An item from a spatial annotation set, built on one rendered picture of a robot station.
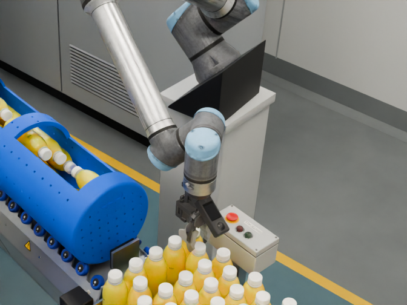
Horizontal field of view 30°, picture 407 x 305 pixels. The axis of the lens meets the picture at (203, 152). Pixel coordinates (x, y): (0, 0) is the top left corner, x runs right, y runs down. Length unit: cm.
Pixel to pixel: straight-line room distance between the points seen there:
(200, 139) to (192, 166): 7
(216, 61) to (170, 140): 70
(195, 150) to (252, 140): 102
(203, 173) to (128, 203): 36
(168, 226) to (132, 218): 90
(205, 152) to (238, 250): 42
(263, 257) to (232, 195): 80
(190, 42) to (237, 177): 57
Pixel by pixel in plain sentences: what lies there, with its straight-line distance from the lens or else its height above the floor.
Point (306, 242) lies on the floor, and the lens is 394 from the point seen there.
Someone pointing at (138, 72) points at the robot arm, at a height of 150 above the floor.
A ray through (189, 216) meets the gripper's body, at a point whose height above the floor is 122.
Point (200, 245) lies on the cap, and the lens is 220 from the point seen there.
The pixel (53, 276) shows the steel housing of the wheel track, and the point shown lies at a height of 86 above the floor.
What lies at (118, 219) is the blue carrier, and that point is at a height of 110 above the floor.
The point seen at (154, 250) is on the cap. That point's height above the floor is 111.
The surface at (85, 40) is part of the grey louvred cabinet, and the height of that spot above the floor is 54.
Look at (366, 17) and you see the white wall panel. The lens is 476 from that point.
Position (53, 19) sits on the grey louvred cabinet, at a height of 58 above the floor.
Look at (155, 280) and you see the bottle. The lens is 221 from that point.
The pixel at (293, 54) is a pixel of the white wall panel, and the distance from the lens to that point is 513.
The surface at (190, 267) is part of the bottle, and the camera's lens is 222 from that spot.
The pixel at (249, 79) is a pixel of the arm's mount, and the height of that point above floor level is 120.
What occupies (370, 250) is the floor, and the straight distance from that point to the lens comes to 398.
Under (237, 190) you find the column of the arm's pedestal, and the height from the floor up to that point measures 71.
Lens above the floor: 259
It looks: 36 degrees down
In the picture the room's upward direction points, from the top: 5 degrees clockwise
